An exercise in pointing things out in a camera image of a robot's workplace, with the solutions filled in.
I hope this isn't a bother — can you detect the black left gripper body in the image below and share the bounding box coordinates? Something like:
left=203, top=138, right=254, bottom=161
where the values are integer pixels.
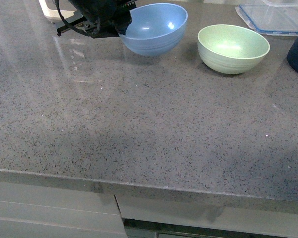
left=56, top=0, right=136, bottom=38

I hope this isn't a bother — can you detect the blue bowl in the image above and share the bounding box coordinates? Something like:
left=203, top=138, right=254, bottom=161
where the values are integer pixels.
left=119, top=3, right=188, bottom=56

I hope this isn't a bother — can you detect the green bowl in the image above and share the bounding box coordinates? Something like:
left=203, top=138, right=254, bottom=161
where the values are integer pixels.
left=197, top=24, right=270, bottom=75

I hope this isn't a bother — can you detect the cream toaster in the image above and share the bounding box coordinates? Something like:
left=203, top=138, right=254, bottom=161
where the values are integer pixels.
left=39, top=0, right=76, bottom=23

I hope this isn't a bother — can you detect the clear plastic container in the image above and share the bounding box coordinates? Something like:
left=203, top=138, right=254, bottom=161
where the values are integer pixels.
left=235, top=0, right=298, bottom=36

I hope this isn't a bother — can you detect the white cabinet drawer left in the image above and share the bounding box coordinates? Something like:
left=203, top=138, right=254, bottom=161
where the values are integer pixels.
left=0, top=182, right=127, bottom=238

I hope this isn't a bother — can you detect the white cabinet drawer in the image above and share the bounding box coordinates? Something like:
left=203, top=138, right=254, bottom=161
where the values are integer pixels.
left=115, top=195, right=298, bottom=238
left=0, top=182, right=127, bottom=238

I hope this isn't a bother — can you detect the white cabinet drawer right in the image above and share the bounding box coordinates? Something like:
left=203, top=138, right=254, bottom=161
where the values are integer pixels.
left=115, top=195, right=298, bottom=238

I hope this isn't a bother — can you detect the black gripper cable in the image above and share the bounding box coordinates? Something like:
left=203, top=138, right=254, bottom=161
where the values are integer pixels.
left=54, top=0, right=101, bottom=38

